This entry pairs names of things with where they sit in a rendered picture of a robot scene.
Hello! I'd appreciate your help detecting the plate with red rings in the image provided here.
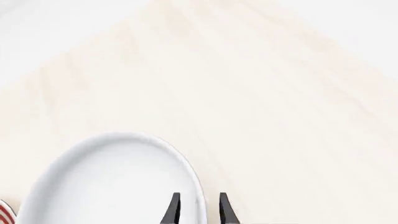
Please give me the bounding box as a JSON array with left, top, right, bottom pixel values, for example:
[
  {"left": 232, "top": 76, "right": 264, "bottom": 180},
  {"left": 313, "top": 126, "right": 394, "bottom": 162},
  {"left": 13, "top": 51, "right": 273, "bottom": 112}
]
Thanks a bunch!
[{"left": 0, "top": 199, "right": 18, "bottom": 224}]

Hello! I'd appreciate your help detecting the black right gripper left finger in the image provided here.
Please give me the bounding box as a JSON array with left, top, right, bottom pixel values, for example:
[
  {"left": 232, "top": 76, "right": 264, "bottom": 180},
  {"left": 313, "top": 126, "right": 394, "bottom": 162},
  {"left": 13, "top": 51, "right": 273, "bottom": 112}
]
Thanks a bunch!
[{"left": 160, "top": 192, "right": 182, "bottom": 224}]

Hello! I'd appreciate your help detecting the white bowl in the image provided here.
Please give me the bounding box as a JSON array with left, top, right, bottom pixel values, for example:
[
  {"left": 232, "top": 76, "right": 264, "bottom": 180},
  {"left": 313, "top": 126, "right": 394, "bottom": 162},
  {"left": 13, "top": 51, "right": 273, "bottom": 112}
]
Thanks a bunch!
[{"left": 14, "top": 131, "right": 208, "bottom": 224}]

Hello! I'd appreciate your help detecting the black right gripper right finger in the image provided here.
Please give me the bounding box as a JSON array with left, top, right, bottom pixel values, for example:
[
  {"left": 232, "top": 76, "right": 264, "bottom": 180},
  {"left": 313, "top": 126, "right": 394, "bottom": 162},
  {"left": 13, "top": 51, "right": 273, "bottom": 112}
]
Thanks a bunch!
[{"left": 219, "top": 192, "right": 241, "bottom": 224}]

